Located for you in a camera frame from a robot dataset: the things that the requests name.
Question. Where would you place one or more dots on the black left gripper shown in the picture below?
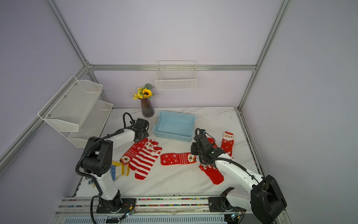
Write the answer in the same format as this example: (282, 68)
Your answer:
(146, 134)

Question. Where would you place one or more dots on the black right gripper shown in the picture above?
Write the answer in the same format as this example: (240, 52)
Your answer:
(194, 146)

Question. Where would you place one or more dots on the red snowflake bear sock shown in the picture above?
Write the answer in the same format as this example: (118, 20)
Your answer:
(177, 159)

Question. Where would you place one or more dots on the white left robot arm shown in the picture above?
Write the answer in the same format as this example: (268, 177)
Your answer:
(96, 159)

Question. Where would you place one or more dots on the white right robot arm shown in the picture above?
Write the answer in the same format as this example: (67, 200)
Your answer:
(262, 195)

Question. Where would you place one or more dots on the dark glass vase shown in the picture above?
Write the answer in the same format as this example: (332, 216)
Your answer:
(147, 108)

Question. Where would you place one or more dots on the red santa face sock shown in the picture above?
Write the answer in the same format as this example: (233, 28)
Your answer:
(228, 143)

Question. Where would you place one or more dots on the light blue plastic basket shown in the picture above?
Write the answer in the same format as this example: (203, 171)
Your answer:
(175, 126)

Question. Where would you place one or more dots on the yellow sunflower bouquet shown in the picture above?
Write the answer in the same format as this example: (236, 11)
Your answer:
(144, 92)

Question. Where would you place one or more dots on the red sock lower right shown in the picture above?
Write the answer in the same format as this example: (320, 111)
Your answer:
(214, 174)

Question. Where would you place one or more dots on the yellow blue sock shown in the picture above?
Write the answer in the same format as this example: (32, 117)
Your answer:
(118, 170)

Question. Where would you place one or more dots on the white mesh lower shelf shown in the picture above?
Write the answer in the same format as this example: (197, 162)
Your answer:
(93, 124)

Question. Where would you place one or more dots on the white mesh shelf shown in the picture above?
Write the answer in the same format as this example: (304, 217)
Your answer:
(93, 124)
(68, 109)

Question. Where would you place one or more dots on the white mesh upper shelf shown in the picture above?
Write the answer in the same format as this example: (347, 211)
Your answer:
(68, 109)

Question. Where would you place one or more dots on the white wire wall basket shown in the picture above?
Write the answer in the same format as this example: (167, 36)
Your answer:
(176, 75)

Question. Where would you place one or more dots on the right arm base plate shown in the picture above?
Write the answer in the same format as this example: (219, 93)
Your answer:
(221, 203)

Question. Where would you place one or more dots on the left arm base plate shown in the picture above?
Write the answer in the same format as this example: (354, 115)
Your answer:
(120, 206)

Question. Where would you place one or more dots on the aluminium front rail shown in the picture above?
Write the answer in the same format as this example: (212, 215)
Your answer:
(152, 210)

